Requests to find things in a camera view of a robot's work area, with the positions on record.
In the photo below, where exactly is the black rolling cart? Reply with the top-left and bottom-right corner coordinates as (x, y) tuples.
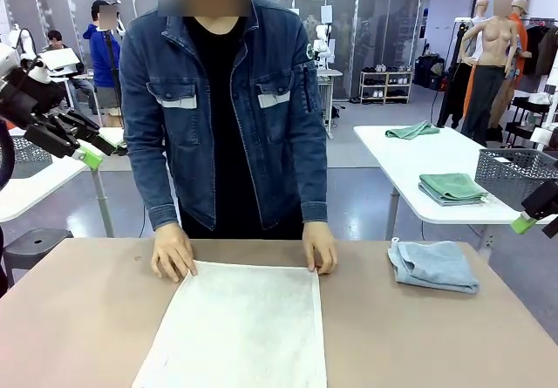
(496, 91), (558, 149)

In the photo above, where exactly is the white towel with loop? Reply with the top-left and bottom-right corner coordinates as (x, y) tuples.
(132, 260), (328, 388)

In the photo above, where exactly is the grey perforated plastic basket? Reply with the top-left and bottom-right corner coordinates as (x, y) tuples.
(8, 133), (54, 179)
(473, 147), (558, 213)

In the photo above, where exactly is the person's left hand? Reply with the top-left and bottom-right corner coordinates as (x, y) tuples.
(303, 221), (339, 275)

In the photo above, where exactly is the white mannequin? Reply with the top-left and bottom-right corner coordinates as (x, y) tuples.
(437, 0), (492, 130)

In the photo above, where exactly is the bare mannequin in grey trousers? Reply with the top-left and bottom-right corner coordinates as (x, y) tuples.
(460, 0), (524, 147)

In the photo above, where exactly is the light blue towel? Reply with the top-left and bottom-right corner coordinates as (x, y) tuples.
(386, 238), (481, 296)

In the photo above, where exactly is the left forearm in denim sleeve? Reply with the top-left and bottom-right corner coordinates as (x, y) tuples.
(300, 143), (329, 224)

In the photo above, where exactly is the black bags pile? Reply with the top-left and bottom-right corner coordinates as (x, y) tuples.
(413, 54), (446, 91)

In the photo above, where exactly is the green towel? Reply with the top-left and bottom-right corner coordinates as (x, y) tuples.
(418, 172), (490, 208)
(384, 119), (441, 140)

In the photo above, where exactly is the right forearm in denim sleeve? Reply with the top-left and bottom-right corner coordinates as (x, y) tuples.
(130, 143), (183, 233)

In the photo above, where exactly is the dark grey plastic stool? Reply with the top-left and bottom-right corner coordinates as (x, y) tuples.
(3, 228), (74, 285)

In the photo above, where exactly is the black tripod stand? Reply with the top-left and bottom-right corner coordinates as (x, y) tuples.
(102, 28), (128, 145)

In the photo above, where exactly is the clothes rack with dark garments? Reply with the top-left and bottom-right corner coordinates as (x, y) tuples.
(521, 15), (558, 78)

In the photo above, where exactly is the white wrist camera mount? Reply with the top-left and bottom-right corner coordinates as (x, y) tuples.
(19, 58), (56, 85)

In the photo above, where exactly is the white height-adjustable table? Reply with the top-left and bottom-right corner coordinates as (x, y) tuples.
(0, 126), (127, 239)
(352, 124), (558, 262)

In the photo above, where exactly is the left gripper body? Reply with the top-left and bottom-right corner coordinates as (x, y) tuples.
(0, 67), (60, 133)

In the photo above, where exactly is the white laptop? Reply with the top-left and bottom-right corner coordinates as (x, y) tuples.
(41, 49), (85, 75)

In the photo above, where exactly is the person's right hand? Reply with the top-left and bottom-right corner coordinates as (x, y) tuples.
(151, 222), (198, 283)

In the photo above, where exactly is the seated person in black top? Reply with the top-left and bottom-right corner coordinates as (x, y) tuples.
(42, 29), (99, 114)

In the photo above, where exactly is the mannequin in orange jacket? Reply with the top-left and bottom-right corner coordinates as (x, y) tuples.
(505, 0), (531, 130)

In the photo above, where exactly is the wooden shoe rack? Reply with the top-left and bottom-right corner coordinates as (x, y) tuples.
(359, 70), (414, 105)

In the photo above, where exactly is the person in blue hoodie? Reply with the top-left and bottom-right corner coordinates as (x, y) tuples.
(82, 0), (125, 128)

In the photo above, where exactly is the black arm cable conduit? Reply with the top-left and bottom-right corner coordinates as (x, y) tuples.
(0, 115), (17, 191)

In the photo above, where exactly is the person in denim jacket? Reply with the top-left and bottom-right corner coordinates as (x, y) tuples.
(118, 0), (330, 242)

